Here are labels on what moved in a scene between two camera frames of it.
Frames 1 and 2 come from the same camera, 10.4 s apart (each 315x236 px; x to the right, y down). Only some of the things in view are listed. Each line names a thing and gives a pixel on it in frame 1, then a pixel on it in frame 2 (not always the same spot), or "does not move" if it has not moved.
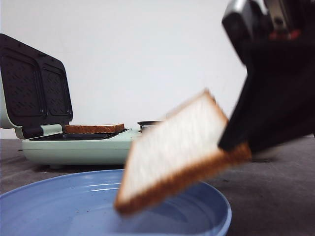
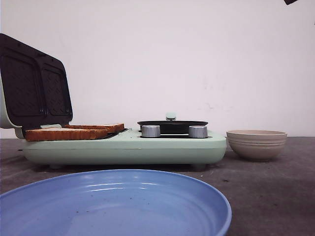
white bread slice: x=179 y=150 -> x=66 y=134
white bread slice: x=94 y=129 does not move
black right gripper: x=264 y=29 -> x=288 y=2
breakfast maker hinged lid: x=35 y=90 does not move
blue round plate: x=83 y=203 does not move
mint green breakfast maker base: x=54 y=147 does not move
